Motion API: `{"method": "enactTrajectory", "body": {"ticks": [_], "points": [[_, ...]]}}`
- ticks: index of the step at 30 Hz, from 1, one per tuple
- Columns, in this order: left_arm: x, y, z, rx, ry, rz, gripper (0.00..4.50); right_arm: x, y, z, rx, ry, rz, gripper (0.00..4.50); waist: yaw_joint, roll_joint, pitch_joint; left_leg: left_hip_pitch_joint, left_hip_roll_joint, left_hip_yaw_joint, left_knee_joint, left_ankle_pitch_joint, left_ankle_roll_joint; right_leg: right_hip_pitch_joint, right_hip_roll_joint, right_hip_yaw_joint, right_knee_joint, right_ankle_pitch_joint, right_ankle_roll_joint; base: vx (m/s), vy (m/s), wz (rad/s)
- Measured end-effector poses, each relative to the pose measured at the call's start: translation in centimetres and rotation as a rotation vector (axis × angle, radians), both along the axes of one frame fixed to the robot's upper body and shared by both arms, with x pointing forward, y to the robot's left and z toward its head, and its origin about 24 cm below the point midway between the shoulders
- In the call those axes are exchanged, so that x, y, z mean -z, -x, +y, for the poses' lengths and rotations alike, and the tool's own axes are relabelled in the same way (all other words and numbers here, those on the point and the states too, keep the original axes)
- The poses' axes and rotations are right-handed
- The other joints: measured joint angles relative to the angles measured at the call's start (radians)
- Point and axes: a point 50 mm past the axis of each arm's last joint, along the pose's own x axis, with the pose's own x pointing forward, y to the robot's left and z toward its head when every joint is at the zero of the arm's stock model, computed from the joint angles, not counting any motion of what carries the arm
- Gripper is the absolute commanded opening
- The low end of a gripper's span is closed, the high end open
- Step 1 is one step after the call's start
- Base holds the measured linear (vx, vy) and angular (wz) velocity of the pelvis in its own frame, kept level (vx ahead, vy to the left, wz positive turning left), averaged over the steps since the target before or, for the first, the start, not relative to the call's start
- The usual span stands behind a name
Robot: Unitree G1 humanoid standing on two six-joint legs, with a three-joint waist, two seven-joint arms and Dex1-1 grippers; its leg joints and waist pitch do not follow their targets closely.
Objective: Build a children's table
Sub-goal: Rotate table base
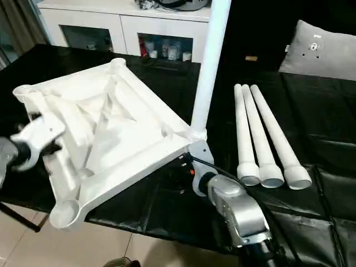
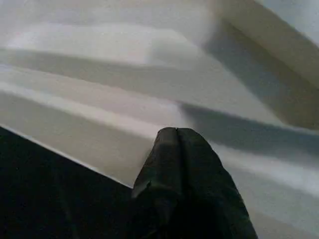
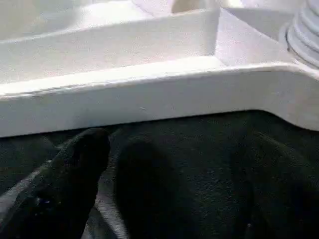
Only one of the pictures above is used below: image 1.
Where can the grey cushion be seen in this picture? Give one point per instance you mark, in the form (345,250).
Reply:
(320,50)

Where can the white plastic table leg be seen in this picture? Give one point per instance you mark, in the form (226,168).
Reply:
(243,133)
(278,133)
(260,133)
(211,69)

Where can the black metal furniture leg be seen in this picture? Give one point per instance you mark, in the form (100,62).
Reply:
(22,217)

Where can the small brown label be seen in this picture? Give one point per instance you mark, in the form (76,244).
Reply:
(251,58)

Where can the red item behind glass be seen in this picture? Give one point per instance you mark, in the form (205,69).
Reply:
(142,50)

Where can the white plastic table top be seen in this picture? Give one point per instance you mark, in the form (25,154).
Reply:
(111,116)

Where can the black mat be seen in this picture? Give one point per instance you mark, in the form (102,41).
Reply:
(306,125)

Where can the white cabinet with glass doors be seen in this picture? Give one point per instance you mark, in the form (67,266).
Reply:
(91,22)

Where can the beige curtain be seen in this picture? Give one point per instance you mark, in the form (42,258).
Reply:
(16,30)

